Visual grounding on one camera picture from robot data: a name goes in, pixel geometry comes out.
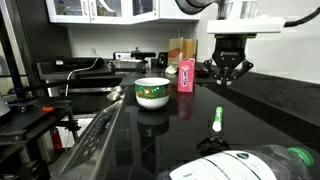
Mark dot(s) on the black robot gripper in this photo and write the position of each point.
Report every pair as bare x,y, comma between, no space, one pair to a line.
228,58

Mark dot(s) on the green white marker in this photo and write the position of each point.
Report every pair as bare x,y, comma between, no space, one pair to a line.
217,124

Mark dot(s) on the white green christmas mug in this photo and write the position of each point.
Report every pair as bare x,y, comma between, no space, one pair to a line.
152,92

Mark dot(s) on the pink Sweet'N Low box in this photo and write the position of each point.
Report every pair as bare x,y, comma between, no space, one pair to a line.
186,75

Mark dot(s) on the brown paper bag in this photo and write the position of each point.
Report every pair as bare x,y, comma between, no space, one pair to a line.
180,49

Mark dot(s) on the clear plastic bottle green cap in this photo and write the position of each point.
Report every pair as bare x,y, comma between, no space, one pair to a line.
267,162

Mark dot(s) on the black mounting table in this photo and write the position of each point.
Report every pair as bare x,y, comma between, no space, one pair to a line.
22,126

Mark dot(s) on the black camera on stand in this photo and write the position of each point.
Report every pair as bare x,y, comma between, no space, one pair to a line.
144,60

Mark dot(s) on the white wall cabinets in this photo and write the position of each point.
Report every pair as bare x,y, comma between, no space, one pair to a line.
115,12

